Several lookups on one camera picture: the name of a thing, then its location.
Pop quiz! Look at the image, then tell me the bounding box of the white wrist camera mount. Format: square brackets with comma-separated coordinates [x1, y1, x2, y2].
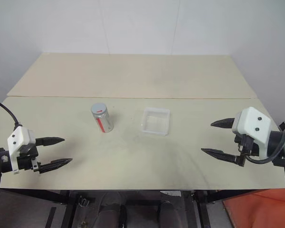
[231, 106, 273, 158]
[7, 126, 36, 175]

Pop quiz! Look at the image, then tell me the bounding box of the black tape strip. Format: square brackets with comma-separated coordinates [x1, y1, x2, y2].
[47, 206, 57, 228]

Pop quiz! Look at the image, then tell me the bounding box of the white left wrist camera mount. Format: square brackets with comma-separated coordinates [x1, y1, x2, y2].
[7, 126, 36, 175]

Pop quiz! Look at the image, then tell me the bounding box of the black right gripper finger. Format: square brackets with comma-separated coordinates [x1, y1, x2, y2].
[210, 117, 236, 130]
[200, 148, 247, 167]

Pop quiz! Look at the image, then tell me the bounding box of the clear square plastic container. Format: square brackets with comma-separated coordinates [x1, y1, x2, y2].
[140, 107, 171, 137]

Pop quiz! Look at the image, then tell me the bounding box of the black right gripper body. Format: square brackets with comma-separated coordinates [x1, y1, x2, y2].
[234, 133, 260, 158]

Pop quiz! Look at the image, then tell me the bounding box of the black metal table frame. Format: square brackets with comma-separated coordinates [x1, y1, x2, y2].
[0, 188, 285, 228]

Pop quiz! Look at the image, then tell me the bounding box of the silver red can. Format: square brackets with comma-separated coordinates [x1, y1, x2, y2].
[90, 102, 116, 134]

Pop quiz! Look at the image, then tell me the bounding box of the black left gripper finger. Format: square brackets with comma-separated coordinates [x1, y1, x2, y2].
[39, 158, 73, 175]
[35, 136, 66, 147]

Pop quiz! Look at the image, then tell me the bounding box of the orange floor mat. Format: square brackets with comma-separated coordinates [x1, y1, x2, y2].
[221, 190, 285, 228]

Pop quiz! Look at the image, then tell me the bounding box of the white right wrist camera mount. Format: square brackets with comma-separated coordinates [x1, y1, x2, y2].
[231, 106, 273, 158]

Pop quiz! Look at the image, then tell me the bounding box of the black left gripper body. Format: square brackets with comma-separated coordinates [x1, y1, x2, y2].
[16, 144, 42, 174]

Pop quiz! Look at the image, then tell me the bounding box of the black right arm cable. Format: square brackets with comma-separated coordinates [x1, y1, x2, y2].
[246, 129, 285, 228]

